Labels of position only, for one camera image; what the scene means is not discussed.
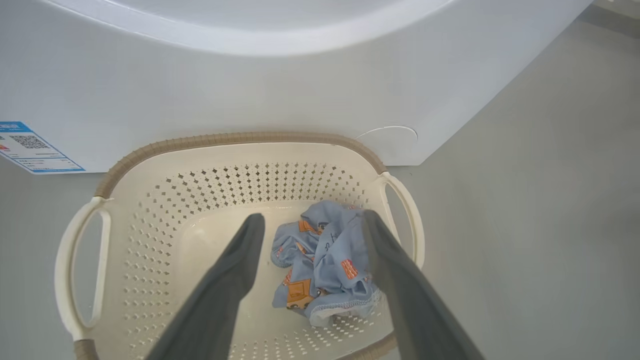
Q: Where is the blue garment with orange print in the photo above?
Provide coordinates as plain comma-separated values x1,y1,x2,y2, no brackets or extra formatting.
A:
270,200,382,328

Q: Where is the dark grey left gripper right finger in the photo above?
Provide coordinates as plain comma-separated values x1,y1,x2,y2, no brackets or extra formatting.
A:
361,209,486,360

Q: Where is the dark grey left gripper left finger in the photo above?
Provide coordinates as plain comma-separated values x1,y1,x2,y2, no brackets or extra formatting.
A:
144,213,266,360

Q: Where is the cream perforated laundry basket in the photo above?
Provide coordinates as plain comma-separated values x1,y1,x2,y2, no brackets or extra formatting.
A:
54,131,426,360

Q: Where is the round white filter cover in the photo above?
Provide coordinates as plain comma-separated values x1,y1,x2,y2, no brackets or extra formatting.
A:
356,125,419,146

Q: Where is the white washing machine body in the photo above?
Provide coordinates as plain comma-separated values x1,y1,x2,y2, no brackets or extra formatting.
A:
0,0,593,175

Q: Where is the blue white energy label sticker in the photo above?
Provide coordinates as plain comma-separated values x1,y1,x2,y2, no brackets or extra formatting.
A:
0,121,86,175

